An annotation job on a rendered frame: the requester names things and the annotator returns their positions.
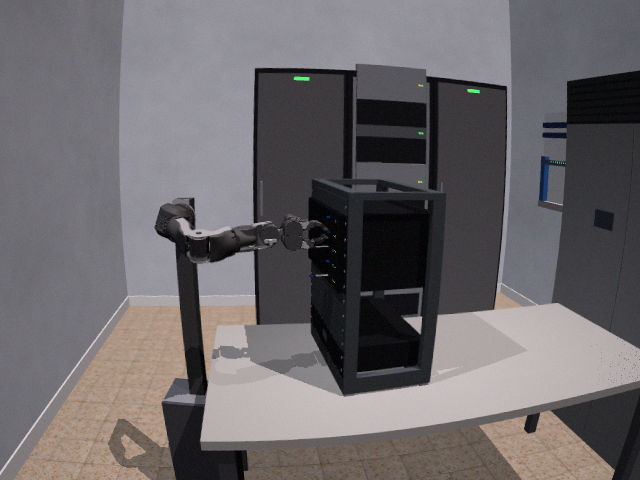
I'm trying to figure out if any black server rack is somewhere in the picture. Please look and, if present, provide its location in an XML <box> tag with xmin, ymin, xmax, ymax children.
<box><xmin>308</xmin><ymin>179</ymin><xmax>446</xmax><ymax>397</ymax></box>

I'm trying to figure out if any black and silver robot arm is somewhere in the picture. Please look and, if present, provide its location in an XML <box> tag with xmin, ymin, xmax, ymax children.
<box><xmin>154</xmin><ymin>199</ymin><xmax>280</xmax><ymax>264</ymax></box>

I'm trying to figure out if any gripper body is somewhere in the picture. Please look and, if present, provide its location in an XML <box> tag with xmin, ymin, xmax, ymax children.
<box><xmin>278</xmin><ymin>214</ymin><xmax>303</xmax><ymax>251</ymax></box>

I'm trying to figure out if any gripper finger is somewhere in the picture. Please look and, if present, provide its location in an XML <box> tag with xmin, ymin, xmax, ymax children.
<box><xmin>300</xmin><ymin>234</ymin><xmax>329</xmax><ymax>250</ymax></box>
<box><xmin>299</xmin><ymin>219</ymin><xmax>329</xmax><ymax>232</ymax></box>

